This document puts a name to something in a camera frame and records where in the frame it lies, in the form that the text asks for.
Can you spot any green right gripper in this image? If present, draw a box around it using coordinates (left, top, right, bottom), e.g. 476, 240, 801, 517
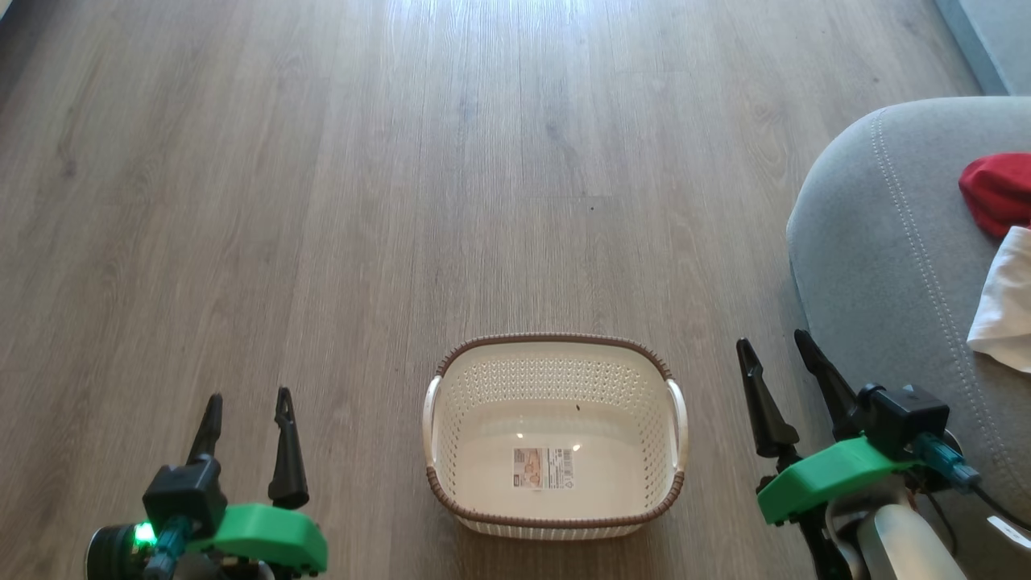
735, 328, 920, 527

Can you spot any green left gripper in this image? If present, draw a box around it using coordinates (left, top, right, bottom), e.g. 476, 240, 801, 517
186, 387, 329, 578

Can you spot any red garment with white stripes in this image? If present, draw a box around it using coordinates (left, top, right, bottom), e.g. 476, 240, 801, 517
958, 152, 1031, 239

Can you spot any white plastic laundry basket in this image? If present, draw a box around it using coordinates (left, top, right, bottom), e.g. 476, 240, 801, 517
422, 333, 689, 541

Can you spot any grey fabric sofa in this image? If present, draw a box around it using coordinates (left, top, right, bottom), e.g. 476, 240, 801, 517
785, 97, 1031, 580

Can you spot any printed label sticker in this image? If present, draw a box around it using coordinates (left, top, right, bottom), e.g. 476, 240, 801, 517
512, 447, 575, 491

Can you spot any grey-blue upholstered furniture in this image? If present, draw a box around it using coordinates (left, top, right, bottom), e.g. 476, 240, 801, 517
934, 0, 1031, 97

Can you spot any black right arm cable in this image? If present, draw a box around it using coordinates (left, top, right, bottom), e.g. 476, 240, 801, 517
913, 432, 1031, 534

